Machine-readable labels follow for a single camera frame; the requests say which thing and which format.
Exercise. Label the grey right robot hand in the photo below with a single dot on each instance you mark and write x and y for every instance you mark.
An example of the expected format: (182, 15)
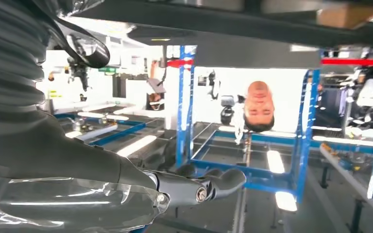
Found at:
(61, 167)

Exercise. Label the ceiling light panel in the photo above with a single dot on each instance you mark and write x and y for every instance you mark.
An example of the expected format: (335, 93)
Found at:
(286, 202)
(275, 162)
(136, 146)

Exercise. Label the person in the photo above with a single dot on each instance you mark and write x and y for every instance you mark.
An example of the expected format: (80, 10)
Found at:
(156, 103)
(259, 106)

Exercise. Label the white humanoid robot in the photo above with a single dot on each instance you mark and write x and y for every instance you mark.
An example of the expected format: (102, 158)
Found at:
(238, 119)

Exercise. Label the red barrier belt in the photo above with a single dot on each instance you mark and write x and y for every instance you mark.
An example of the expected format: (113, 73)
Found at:
(350, 61)

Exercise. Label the open cardboard box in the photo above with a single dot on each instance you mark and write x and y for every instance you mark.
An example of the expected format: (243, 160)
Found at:
(344, 17)

